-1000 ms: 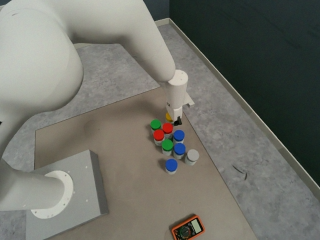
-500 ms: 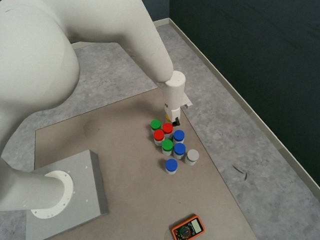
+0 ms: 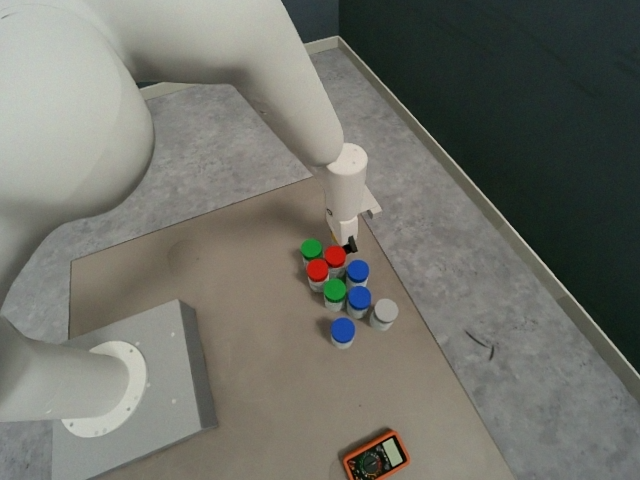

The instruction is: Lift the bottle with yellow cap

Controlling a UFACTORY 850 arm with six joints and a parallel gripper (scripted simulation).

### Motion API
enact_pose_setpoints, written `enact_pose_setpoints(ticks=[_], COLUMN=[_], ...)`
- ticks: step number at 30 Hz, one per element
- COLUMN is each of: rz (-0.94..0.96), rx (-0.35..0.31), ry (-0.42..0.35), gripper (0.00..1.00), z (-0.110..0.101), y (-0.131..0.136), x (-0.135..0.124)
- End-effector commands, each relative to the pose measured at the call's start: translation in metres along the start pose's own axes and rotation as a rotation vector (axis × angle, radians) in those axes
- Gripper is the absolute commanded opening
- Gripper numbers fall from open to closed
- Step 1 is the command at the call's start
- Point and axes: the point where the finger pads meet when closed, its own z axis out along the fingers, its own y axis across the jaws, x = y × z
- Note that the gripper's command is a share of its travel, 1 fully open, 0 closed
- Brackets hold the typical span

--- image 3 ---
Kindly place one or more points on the clear glass bottle with yellow cap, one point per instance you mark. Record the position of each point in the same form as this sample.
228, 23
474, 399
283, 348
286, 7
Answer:
334, 241

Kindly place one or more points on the glass bottle with blue cap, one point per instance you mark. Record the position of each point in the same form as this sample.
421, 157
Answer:
359, 299
357, 273
343, 330

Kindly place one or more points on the red-capped bottle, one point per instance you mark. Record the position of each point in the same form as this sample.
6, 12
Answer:
318, 275
335, 257

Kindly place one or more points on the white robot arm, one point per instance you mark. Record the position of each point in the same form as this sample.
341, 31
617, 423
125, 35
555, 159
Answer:
77, 138

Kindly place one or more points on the green-capped bottle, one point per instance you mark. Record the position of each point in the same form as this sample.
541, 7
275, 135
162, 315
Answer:
311, 249
334, 292

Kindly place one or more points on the glass bottle with grey cap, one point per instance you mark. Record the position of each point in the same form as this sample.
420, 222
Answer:
384, 312

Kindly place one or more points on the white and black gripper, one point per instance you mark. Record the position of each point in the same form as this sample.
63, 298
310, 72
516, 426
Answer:
344, 231

